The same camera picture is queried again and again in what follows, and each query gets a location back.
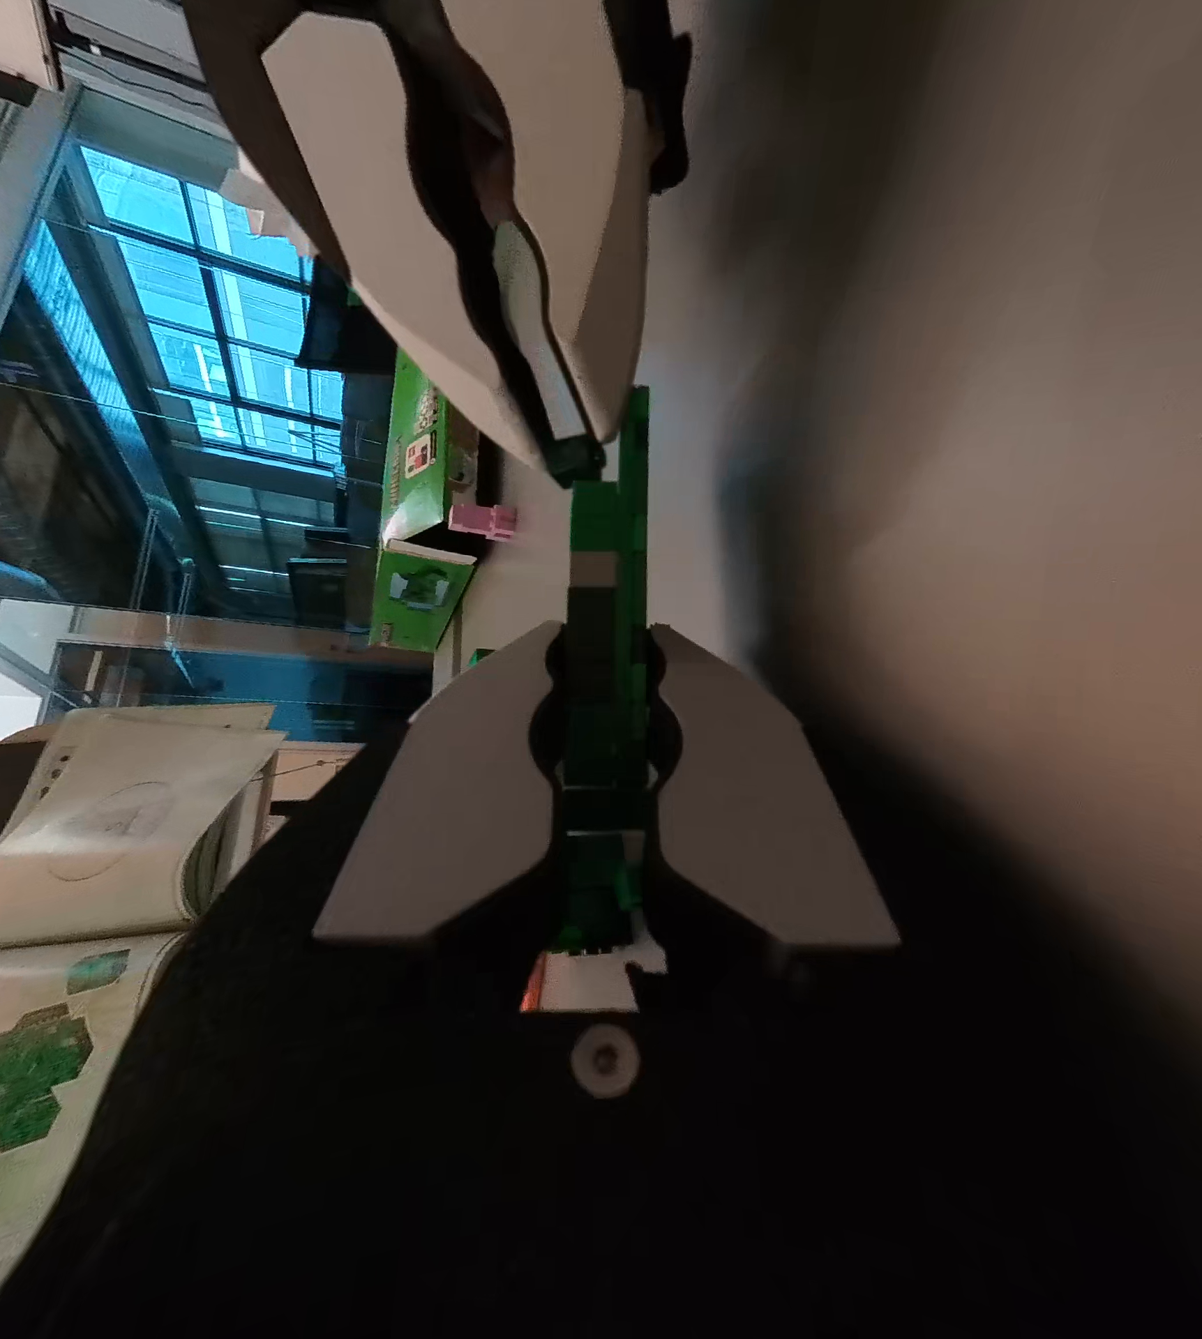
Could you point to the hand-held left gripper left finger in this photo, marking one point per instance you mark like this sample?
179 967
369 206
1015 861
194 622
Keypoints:
445 815

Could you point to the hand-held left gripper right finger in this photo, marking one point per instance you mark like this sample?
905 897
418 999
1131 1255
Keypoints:
769 825

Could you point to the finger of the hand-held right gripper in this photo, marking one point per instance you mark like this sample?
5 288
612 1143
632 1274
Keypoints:
350 155
581 155

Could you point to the green lego panel assembly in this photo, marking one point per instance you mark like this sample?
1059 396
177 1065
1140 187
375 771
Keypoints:
612 523

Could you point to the pink lego piece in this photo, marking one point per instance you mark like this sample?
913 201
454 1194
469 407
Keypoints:
481 519

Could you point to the green lego box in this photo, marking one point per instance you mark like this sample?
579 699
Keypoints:
418 496

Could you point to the paned window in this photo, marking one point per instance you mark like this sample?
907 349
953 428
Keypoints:
172 282

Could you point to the glass partition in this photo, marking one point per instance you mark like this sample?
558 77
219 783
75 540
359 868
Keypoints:
246 669

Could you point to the open instruction booklet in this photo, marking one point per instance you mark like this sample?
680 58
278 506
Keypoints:
88 857

